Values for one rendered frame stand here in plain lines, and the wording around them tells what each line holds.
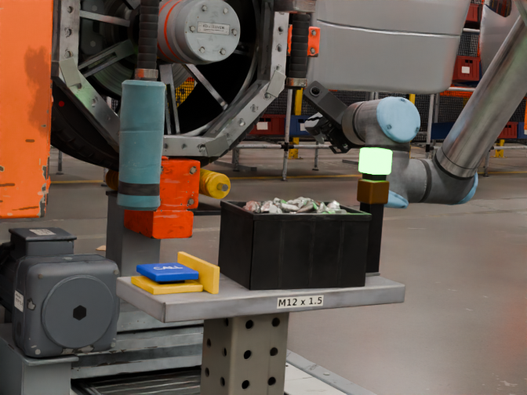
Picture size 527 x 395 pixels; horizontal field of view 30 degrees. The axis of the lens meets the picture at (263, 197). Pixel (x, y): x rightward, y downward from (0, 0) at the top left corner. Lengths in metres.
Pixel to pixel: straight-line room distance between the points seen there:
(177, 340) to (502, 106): 0.90
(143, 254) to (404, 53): 0.86
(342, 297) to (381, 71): 1.13
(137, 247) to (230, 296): 0.91
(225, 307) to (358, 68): 1.21
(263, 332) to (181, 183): 0.72
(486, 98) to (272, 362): 0.69
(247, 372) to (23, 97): 0.55
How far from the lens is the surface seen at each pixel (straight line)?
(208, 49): 2.01
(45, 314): 1.80
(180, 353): 2.28
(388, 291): 1.58
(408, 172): 1.98
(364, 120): 2.00
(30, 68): 1.58
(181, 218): 2.17
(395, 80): 2.59
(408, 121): 1.97
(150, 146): 1.98
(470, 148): 1.96
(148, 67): 1.87
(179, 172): 2.15
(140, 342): 2.23
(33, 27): 1.58
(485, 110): 1.91
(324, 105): 2.12
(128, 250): 2.31
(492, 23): 4.80
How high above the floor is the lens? 0.77
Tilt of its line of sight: 7 degrees down
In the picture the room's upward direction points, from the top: 4 degrees clockwise
